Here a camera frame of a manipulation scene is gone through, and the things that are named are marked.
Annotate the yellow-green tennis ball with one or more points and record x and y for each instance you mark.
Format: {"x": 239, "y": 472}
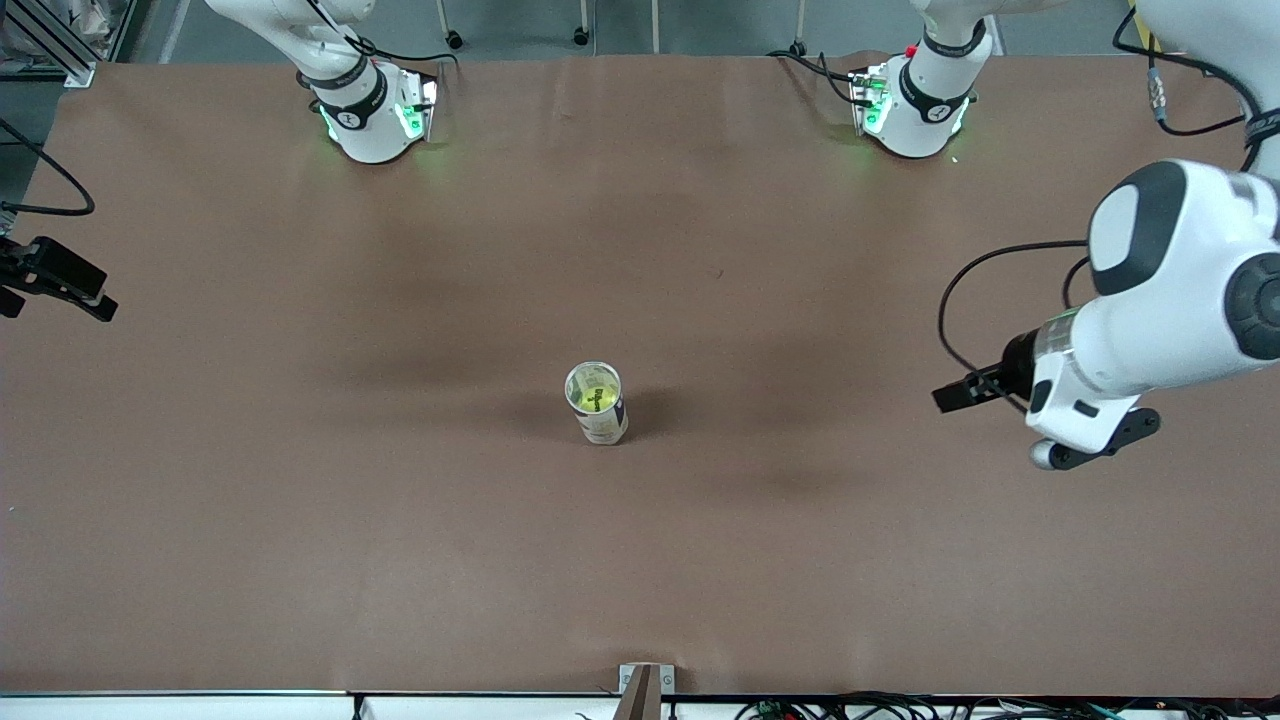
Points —
{"x": 593, "y": 397}

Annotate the metal bracket with wooden post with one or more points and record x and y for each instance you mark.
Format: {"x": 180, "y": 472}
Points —
{"x": 645, "y": 690}

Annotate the clear tennis ball can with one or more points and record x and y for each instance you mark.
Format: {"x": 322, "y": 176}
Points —
{"x": 603, "y": 430}

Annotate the metal leg with castor wheel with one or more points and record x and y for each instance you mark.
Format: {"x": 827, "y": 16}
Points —
{"x": 581, "y": 38}
{"x": 454, "y": 40}
{"x": 797, "y": 47}

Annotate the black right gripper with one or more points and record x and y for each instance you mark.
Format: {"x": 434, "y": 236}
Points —
{"x": 38, "y": 263}

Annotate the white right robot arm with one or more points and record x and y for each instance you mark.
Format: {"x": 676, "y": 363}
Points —
{"x": 370, "y": 130}

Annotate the white table edge rail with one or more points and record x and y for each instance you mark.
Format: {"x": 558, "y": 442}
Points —
{"x": 200, "y": 708}

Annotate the aluminium frame profile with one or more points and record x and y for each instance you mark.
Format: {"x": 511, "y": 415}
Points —
{"x": 80, "y": 60}

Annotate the brown table cover sheet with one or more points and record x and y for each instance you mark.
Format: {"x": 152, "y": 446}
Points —
{"x": 640, "y": 550}

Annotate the white thin pole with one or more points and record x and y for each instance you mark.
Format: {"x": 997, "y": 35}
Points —
{"x": 655, "y": 25}

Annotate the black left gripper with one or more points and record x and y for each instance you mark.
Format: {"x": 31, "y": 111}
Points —
{"x": 1018, "y": 361}

